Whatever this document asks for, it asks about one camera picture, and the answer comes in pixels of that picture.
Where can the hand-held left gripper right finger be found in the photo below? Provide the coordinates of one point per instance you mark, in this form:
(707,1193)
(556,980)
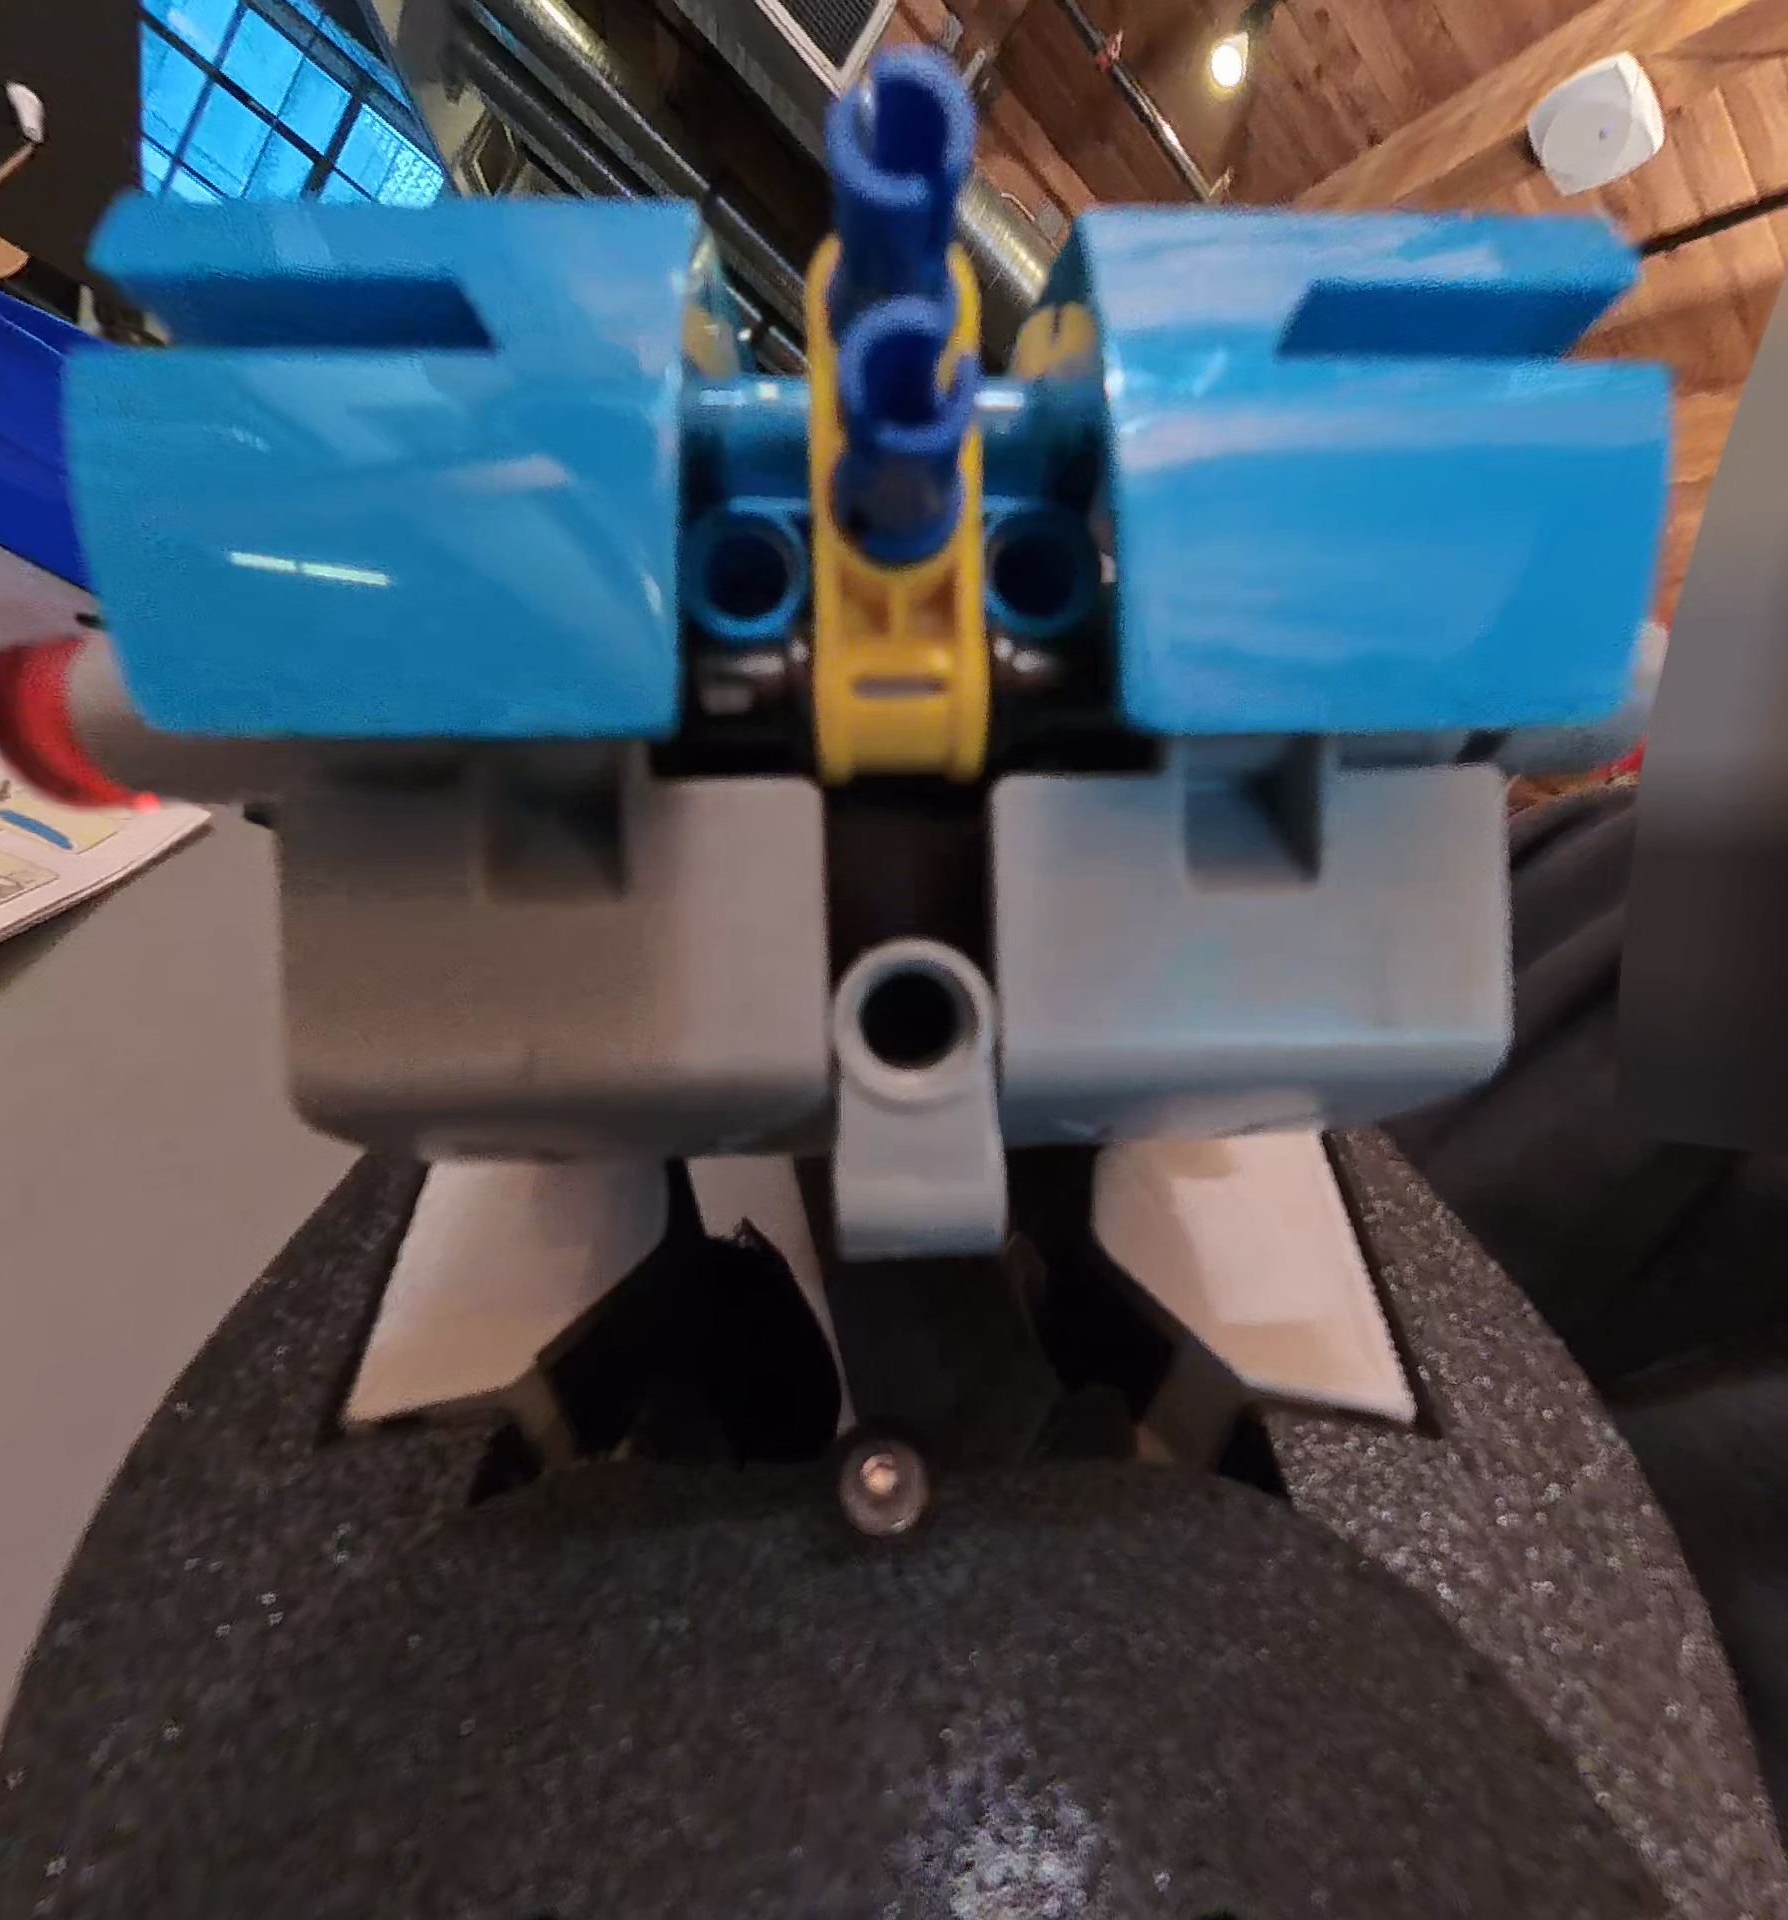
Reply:
(1269,1276)

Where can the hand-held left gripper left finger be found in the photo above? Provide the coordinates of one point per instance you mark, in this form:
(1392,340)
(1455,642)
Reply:
(488,1276)

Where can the grey blue toy brick model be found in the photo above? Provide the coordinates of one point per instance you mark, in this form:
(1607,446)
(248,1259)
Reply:
(534,961)

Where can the open instruction booklet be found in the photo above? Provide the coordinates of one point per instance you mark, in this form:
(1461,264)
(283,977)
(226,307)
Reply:
(39,856)

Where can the white ceiling speaker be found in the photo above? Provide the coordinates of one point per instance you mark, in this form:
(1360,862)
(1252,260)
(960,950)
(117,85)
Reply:
(1596,124)

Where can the glass window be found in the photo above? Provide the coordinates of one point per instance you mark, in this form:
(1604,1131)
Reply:
(279,92)

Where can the round ceiling lamp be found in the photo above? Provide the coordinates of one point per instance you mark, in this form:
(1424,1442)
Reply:
(1225,60)

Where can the white air vent grille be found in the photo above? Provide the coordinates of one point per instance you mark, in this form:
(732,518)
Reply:
(818,38)

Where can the dark flat board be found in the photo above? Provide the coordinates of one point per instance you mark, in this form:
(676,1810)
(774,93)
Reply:
(39,45)

